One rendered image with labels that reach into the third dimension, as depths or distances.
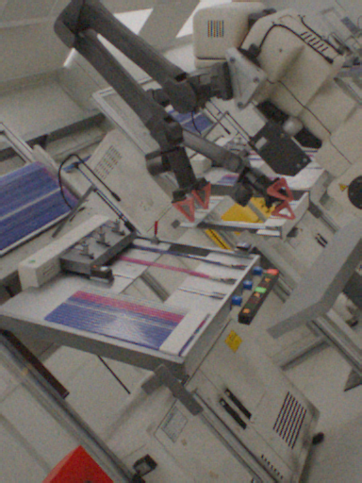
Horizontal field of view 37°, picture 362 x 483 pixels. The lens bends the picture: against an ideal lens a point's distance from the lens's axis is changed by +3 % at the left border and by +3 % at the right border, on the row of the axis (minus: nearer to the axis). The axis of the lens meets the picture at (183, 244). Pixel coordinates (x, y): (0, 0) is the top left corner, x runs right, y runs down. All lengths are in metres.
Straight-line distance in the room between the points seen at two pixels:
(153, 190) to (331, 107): 1.76
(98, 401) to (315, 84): 2.78
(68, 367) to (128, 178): 1.37
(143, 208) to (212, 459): 1.69
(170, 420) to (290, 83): 1.11
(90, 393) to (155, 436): 1.97
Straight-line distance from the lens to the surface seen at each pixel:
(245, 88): 1.37
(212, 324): 1.70
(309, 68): 1.49
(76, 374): 3.76
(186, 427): 1.89
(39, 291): 1.99
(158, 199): 3.10
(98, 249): 2.08
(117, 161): 3.18
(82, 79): 5.55
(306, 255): 3.01
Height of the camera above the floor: 0.96
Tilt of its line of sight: level
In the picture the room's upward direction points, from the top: 44 degrees counter-clockwise
